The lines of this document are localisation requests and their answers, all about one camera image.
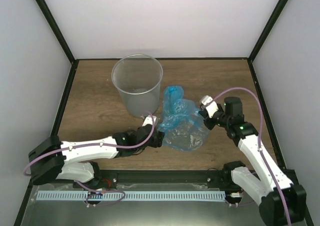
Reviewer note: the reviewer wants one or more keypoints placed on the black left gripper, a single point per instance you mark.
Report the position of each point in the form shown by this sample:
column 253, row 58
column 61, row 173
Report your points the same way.
column 158, row 141

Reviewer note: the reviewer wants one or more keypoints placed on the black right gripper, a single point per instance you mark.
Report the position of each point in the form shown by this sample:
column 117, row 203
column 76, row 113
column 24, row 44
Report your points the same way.
column 205, row 114

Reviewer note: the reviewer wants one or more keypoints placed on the blue translucent plastic trash bag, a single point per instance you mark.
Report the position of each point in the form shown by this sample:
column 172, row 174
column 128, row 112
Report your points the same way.
column 181, row 122

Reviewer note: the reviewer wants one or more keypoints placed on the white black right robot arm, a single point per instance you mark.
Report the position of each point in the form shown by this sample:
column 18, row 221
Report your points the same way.
column 279, row 200

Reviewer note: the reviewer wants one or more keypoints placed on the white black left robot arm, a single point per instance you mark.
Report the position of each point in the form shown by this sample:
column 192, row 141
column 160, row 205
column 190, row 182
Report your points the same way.
column 55, row 159

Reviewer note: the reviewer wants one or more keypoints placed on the translucent grey plastic trash bin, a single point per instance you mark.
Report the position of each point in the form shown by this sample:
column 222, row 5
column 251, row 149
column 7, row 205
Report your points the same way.
column 137, row 79

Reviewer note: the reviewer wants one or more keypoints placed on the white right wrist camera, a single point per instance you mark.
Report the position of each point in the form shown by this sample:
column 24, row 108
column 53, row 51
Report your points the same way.
column 208, row 107

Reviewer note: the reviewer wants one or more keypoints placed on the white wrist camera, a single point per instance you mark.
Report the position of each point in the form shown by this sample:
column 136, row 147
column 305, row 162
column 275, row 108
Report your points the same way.
column 208, row 107
column 150, row 120

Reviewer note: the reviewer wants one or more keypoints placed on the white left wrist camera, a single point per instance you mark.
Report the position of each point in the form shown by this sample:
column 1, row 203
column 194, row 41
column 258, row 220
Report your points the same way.
column 150, row 120

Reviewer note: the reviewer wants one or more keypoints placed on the black aluminium front rail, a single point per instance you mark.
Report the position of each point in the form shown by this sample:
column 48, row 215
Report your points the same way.
column 160, row 176

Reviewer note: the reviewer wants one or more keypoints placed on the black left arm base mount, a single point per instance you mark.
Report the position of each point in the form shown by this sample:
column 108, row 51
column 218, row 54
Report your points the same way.
column 106, row 179

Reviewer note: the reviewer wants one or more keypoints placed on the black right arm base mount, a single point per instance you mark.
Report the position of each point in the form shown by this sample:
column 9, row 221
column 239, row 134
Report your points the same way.
column 223, row 178

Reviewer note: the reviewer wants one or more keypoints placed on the light blue slotted cable duct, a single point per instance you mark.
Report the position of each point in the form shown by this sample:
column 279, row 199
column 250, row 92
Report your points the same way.
column 218, row 196

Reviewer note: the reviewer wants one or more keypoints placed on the black frame post right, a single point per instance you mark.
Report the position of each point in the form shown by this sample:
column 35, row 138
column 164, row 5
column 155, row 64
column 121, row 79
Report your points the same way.
column 267, row 29

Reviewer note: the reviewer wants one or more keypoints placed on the black frame post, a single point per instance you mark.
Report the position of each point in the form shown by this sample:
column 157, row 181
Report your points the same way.
column 267, row 29
column 55, row 29

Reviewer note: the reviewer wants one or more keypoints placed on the black frame post left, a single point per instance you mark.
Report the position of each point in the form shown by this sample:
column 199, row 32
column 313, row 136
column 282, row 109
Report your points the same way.
column 55, row 29

